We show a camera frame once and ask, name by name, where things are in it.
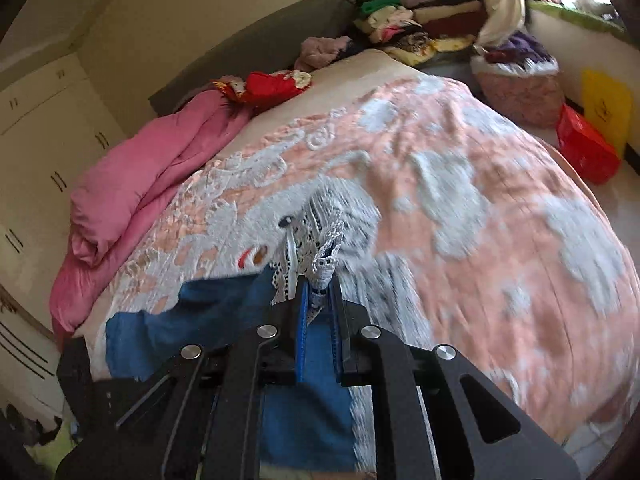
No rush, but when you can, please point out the grey bed headboard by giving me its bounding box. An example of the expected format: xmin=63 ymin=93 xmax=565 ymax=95
xmin=149 ymin=0 xmax=357 ymax=117

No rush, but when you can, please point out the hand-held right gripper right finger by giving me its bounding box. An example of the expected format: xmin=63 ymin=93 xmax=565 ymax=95
xmin=329 ymin=276 xmax=582 ymax=480

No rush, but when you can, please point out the cream wardrobe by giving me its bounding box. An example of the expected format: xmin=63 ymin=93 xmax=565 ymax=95
xmin=0 ymin=52 xmax=128 ymax=411

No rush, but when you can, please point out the pile of folded clothes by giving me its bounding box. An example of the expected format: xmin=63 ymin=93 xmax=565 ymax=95
xmin=350 ymin=0 xmax=488 ymax=67

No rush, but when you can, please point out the beige bed sheet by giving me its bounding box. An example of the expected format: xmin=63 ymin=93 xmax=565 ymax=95
xmin=220 ymin=47 xmax=421 ymax=128

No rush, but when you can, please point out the red bag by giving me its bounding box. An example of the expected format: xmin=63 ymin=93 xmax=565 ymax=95
xmin=556 ymin=104 xmax=621 ymax=185

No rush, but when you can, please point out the person's green clothing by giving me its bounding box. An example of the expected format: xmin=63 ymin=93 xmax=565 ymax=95
xmin=27 ymin=417 xmax=78 ymax=463

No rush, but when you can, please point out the pink duvet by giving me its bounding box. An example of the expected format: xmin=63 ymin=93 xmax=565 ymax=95
xmin=50 ymin=90 xmax=253 ymax=336

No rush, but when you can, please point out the pink laundry basket with clothes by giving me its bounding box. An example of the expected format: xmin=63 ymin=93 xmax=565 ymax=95
xmin=471 ymin=30 xmax=566 ymax=128

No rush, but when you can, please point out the mauve fuzzy garment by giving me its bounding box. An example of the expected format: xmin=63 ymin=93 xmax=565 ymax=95
xmin=295 ymin=36 xmax=353 ymax=72

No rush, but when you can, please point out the blue denim pants lace trim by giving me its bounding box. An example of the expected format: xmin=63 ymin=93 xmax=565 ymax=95
xmin=105 ymin=180 xmax=436 ymax=473

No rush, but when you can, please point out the cream curtain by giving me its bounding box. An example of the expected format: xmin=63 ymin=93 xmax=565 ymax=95
xmin=462 ymin=0 xmax=526 ymax=48

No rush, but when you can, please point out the red patterned cloth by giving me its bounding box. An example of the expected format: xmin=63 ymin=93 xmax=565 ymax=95
xmin=210 ymin=71 xmax=313 ymax=106

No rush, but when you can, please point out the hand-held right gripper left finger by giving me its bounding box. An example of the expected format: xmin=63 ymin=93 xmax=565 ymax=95
xmin=55 ymin=277 xmax=309 ymax=480

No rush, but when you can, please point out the peach and white fleece blanket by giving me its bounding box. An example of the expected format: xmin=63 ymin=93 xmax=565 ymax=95
xmin=75 ymin=72 xmax=640 ymax=461

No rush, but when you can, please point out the yellow board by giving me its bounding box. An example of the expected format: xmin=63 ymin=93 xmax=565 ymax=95
xmin=582 ymin=69 xmax=633 ymax=158

